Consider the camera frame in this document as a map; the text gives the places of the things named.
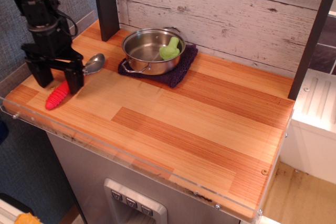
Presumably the dark shelf post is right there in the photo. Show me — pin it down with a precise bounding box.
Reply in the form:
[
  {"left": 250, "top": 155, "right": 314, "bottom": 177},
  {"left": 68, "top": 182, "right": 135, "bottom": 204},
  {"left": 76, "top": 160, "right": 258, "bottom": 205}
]
[
  {"left": 96, "top": 0, "right": 120, "bottom": 41},
  {"left": 288, "top": 0, "right": 334, "bottom": 100}
]

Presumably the dark purple cloth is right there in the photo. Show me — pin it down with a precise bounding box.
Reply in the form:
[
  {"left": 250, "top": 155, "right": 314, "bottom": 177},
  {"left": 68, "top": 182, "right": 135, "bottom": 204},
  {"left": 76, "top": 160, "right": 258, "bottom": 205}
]
[{"left": 118, "top": 44, "right": 198, "bottom": 88}]

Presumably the dark left shelf post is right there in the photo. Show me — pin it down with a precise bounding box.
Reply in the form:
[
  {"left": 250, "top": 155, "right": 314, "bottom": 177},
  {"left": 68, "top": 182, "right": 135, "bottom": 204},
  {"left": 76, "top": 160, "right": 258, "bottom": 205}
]
[{"left": 96, "top": 0, "right": 120, "bottom": 41}]

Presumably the red-handled metal spoon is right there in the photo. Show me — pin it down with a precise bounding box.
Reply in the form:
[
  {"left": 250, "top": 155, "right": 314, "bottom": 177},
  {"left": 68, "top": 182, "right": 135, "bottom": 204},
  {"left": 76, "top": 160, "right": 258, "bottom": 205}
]
[{"left": 45, "top": 53, "right": 106, "bottom": 110}]

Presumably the white toy sink unit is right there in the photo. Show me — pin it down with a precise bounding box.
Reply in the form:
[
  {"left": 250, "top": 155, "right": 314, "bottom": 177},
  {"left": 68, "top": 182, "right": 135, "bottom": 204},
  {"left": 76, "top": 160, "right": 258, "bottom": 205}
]
[{"left": 279, "top": 10, "right": 336, "bottom": 185}]

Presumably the dark right shelf post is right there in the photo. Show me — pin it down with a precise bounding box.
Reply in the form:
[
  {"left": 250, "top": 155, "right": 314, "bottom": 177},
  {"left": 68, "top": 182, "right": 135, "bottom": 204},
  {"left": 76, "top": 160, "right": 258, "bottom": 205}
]
[{"left": 288, "top": 0, "right": 334, "bottom": 100}]

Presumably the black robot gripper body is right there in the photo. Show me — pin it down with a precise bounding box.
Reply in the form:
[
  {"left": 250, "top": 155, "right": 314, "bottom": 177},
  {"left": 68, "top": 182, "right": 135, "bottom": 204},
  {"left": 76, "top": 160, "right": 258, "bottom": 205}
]
[{"left": 22, "top": 26, "right": 83, "bottom": 72}]

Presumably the silver toy fridge cabinet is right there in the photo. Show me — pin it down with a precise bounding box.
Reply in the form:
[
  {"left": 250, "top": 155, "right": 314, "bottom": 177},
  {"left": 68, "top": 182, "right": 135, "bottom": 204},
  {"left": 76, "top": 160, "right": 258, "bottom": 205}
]
[{"left": 47, "top": 133, "right": 240, "bottom": 223}]

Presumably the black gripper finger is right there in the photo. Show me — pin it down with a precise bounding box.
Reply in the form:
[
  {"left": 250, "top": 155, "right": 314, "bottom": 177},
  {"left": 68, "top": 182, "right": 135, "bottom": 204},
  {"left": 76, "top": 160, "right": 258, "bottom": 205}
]
[
  {"left": 26, "top": 60, "right": 54, "bottom": 88},
  {"left": 65, "top": 69, "right": 84, "bottom": 94}
]

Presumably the stainless steel pot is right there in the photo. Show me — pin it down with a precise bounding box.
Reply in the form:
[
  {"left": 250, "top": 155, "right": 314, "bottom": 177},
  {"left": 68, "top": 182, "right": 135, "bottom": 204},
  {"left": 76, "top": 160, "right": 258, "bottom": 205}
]
[{"left": 122, "top": 27, "right": 186, "bottom": 76}]

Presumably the yellow object bottom left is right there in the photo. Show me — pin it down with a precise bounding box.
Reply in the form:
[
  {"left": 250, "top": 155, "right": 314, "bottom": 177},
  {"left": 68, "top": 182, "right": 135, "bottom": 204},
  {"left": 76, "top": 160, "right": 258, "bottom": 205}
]
[{"left": 14, "top": 213, "right": 41, "bottom": 224}]

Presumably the clear acrylic table guard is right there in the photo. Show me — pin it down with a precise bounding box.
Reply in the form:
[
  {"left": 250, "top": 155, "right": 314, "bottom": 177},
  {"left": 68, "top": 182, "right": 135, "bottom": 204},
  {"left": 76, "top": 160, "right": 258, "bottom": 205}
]
[{"left": 4, "top": 94, "right": 293, "bottom": 223}]

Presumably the green toy vegetable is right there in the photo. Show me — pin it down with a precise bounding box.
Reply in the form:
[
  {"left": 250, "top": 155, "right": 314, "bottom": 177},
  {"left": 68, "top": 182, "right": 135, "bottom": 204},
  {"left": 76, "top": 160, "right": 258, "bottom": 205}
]
[{"left": 159, "top": 37, "right": 180, "bottom": 60}]

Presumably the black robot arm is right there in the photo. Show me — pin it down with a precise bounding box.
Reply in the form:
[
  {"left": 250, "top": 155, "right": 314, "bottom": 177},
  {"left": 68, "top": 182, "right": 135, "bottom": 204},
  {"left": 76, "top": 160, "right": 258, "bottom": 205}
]
[{"left": 14, "top": 0, "right": 84, "bottom": 94}]

